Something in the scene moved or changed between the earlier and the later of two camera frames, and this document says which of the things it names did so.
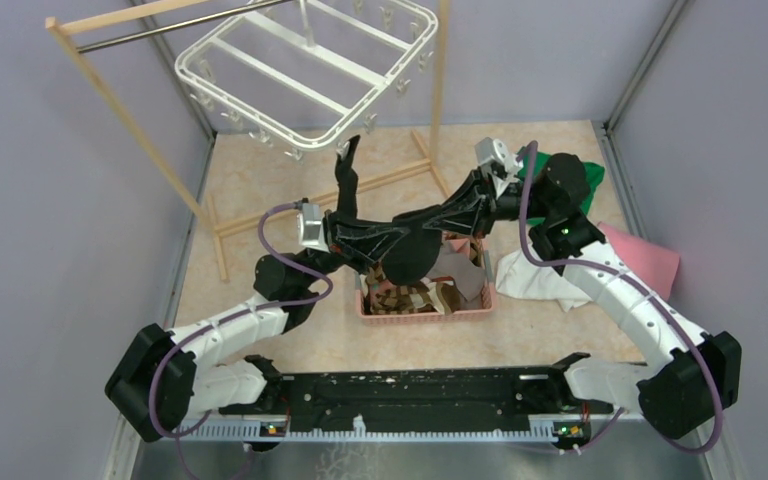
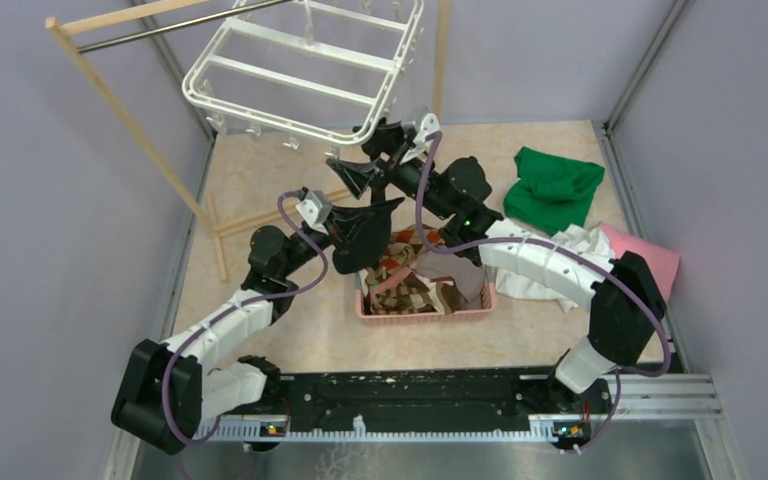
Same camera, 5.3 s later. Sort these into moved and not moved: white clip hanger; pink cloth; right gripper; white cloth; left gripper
Moved: right gripper; white clip hanger
Not moved: white cloth; left gripper; pink cloth
